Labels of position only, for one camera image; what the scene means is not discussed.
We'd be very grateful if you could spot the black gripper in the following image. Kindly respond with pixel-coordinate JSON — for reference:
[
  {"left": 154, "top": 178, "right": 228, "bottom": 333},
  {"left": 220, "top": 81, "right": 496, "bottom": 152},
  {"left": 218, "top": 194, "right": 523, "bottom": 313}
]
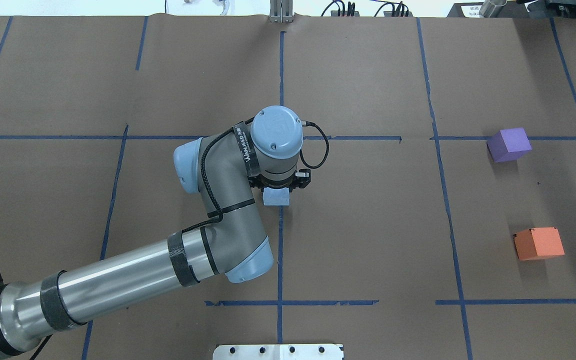
[{"left": 247, "top": 169, "right": 311, "bottom": 193}]

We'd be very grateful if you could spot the light blue foam block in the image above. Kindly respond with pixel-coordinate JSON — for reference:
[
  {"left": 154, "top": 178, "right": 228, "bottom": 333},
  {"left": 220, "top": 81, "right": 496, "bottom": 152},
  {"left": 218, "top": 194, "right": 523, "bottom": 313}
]
[{"left": 262, "top": 187, "right": 291, "bottom": 207}]

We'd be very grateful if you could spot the purple foam block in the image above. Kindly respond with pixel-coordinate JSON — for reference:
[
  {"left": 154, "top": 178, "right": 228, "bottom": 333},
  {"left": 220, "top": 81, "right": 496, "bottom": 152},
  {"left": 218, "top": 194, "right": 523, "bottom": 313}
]
[{"left": 486, "top": 127, "right": 533, "bottom": 163}]

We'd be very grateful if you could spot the orange foam block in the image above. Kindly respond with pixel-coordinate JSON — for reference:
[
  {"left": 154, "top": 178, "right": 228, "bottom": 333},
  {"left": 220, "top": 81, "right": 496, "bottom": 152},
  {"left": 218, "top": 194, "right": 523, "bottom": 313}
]
[{"left": 512, "top": 227, "right": 565, "bottom": 261}]

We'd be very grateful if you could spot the upper power adapter box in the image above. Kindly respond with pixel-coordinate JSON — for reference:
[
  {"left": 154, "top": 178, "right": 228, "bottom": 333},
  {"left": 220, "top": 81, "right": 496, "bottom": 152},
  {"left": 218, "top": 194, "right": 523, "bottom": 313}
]
[{"left": 320, "top": 0, "right": 360, "bottom": 18}]

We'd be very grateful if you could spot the power adapter box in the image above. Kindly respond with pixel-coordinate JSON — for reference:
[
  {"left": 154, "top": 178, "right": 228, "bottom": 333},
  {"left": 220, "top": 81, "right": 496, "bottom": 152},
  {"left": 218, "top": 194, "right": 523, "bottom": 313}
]
[
  {"left": 320, "top": 0, "right": 360, "bottom": 18},
  {"left": 373, "top": 0, "right": 414, "bottom": 18}
]

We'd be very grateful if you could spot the lower power adapter box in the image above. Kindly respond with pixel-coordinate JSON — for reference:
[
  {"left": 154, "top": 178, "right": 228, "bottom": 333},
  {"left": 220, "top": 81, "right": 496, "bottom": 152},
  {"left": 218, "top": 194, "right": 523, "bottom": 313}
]
[{"left": 373, "top": 0, "right": 414, "bottom": 18}]

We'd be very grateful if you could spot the metal cup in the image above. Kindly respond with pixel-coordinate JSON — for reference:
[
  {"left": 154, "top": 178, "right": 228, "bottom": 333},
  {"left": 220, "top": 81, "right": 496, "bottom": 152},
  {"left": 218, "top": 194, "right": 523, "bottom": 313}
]
[{"left": 478, "top": 0, "right": 508, "bottom": 18}]

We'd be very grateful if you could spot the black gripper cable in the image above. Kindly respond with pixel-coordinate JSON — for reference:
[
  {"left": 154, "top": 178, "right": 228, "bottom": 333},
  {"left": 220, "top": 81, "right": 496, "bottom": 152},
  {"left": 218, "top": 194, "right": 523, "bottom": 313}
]
[{"left": 299, "top": 120, "right": 330, "bottom": 170}]

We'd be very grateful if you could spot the aluminium frame post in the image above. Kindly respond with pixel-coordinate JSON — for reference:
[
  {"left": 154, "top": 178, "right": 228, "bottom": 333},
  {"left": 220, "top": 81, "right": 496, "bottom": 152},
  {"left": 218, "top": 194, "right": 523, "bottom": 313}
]
[{"left": 269, "top": 0, "right": 294, "bottom": 24}]

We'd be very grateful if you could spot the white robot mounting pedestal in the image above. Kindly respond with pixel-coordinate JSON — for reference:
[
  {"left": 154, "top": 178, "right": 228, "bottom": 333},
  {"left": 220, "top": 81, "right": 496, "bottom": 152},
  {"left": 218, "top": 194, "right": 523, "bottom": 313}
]
[{"left": 212, "top": 343, "right": 346, "bottom": 360}]

